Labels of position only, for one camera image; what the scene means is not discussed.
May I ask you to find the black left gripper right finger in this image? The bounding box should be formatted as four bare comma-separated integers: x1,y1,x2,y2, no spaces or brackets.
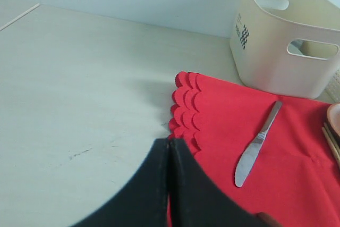
168,139,267,226

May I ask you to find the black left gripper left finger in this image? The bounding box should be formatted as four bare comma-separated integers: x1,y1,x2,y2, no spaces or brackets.
74,138,169,226

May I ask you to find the pale green bowl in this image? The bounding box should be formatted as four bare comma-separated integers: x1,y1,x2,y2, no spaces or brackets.
287,39,303,55

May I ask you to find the metal butter knife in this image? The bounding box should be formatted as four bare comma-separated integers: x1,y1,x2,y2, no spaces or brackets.
234,101,283,188

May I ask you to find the red scalloped tablecloth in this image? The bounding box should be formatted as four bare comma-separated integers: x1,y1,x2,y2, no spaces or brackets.
169,72,339,226

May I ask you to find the left wooden chopstick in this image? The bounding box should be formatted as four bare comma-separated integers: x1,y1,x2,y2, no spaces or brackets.
321,127,339,166

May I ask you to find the wooden chopstick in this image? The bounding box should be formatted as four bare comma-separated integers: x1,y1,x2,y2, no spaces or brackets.
324,122,339,153
321,127,339,166

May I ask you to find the right wooden chopstick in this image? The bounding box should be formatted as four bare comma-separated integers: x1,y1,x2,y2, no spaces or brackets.
324,122,339,153

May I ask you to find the brown round plate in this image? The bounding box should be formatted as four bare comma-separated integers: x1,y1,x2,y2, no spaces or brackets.
327,103,340,142

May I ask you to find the white perforated plastic basket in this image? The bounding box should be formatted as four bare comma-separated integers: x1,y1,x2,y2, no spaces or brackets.
326,70,340,102

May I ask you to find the cream plastic storage bin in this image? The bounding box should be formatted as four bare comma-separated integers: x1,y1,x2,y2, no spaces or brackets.
229,0,339,99

